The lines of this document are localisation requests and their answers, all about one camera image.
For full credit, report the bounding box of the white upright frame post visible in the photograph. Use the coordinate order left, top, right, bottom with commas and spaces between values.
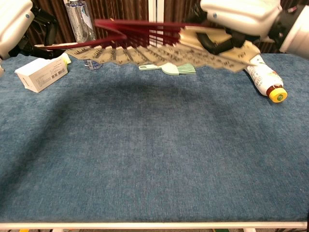
148, 0, 165, 48

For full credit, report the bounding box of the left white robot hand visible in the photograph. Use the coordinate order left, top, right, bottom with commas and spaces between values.
0, 0, 66, 60

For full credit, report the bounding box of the blue fabric table cover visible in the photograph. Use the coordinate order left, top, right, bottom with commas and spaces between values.
0, 53, 309, 223

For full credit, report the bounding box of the light green plastic brush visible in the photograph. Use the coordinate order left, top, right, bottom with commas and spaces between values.
138, 62, 197, 77

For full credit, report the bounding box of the brown pleated curtain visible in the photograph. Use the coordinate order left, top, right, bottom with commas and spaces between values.
24, 0, 309, 55

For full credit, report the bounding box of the red ribbed painted paper fan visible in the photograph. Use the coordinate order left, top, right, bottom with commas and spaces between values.
33, 18, 263, 73

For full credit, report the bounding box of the white table frame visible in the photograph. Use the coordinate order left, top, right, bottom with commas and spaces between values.
0, 221, 309, 232

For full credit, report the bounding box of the clear plastic water bottle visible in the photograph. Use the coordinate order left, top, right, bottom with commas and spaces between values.
65, 0, 103, 71

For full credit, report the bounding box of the white bottle with yellow cap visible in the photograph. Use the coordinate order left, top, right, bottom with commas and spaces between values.
244, 54, 288, 104

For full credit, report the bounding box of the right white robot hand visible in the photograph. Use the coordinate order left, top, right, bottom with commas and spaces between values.
196, 0, 283, 56

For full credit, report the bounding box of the white cardboard box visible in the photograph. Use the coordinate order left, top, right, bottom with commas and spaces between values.
14, 57, 69, 94

